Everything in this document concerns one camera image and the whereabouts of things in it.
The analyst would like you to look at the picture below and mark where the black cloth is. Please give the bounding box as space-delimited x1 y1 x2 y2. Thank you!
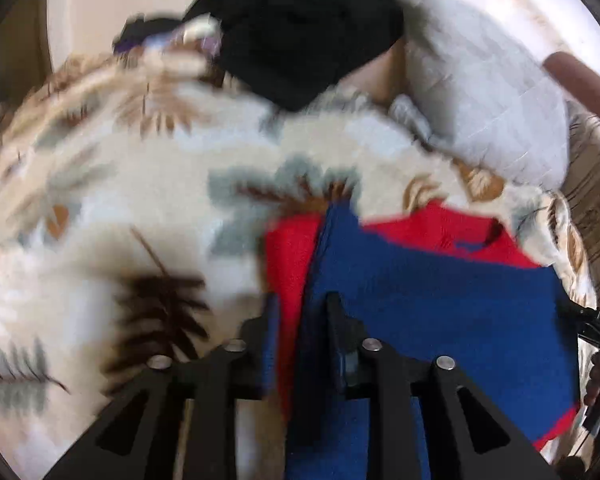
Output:
182 0 406 113

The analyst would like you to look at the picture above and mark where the red and blue knit garment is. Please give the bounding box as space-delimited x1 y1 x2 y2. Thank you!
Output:
264 200 581 480

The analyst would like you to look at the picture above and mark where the white quilted pillow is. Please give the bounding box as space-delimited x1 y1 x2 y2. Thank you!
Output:
387 0 571 188

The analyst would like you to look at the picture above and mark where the striped beige bedsheet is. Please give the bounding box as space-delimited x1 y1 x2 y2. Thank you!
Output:
560 110 600 311

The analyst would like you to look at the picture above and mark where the person's right hand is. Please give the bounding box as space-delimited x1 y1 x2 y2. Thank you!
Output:
582 352 600 408

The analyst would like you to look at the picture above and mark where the purple and white cloth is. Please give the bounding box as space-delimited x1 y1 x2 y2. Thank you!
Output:
112 15 226 58

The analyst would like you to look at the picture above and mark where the brown rounded object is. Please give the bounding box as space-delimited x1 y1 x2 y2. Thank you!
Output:
542 51 600 111

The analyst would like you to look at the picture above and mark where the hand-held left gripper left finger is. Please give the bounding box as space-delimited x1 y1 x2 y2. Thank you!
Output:
42 292 281 480

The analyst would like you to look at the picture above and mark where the beige cloth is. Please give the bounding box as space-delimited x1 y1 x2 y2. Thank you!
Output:
352 40 411 106

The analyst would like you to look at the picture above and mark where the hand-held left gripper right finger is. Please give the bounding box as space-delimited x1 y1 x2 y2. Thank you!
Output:
325 292 561 480

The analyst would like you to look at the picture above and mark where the leaf print blanket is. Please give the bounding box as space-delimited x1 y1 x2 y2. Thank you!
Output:
0 52 596 480

